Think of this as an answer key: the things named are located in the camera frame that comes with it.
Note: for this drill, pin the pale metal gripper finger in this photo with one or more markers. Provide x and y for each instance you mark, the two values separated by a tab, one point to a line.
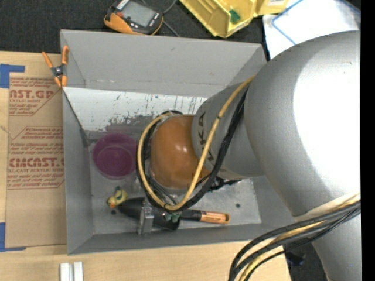
145	226
147	212

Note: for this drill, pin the yellow toy duck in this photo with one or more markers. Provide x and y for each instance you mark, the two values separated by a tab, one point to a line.
117	198

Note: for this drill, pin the black and orange tool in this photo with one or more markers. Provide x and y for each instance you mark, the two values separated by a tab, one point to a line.
211	217

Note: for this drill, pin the purple plastic cup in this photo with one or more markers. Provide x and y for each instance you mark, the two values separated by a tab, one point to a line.
115	157

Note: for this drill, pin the brown cardboard board, red print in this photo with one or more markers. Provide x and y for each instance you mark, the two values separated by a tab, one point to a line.
35	209

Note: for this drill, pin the grey metal bin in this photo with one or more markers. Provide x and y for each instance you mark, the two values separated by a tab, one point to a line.
152	66

